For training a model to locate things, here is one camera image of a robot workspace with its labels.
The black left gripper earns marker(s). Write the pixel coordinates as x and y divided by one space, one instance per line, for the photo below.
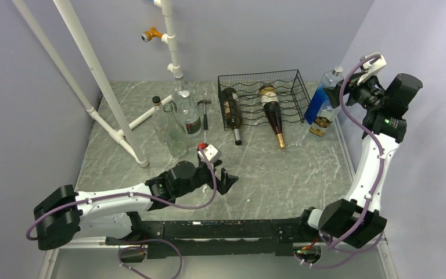
226 181

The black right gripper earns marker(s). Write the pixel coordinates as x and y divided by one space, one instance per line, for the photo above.
352 88

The blue square glass bottle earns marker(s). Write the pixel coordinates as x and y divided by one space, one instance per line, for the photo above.
328 80

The clear bottle black gold cap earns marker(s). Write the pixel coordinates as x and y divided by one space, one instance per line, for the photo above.
324 118

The clear bottle black gold label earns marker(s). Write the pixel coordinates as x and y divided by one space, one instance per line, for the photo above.
174 134

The dark green wine bottle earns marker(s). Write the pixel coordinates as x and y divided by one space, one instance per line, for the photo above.
233 116

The brown bottle gold foil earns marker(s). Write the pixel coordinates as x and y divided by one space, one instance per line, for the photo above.
271 107

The clear glass bottle silver cap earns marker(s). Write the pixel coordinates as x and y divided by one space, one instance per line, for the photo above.
188 114

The clear bottle red black label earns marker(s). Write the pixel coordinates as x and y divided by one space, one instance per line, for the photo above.
158 119

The clear round glass bottle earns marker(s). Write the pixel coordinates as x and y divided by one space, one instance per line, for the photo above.
179 87

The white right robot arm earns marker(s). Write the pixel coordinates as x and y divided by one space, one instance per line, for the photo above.
355 219

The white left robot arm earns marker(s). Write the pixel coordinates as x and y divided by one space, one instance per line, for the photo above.
67 214

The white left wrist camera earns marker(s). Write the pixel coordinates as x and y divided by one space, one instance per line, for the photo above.
208 151

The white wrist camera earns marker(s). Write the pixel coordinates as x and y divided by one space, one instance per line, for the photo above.
371 67
208 151

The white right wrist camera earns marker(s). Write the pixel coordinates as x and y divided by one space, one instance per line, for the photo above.
371 67

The small black handled hammer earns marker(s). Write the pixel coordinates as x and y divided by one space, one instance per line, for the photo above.
204 102

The white pvc pipe frame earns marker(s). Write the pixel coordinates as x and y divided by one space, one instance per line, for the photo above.
124 137

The aluminium extrusion rail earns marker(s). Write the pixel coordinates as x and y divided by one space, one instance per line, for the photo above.
91 258

